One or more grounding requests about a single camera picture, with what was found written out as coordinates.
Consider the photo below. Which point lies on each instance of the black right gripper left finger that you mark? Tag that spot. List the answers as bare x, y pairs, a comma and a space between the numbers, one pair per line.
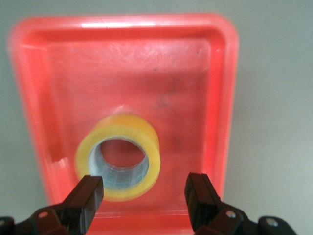
80, 203

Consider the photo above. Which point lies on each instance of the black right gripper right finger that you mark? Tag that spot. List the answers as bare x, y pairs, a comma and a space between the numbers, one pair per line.
203, 203

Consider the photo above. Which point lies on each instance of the yellow packing tape roll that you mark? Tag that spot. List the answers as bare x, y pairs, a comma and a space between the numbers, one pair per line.
137, 127

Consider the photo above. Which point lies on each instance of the red plastic tray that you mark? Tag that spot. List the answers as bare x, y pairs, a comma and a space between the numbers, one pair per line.
122, 73

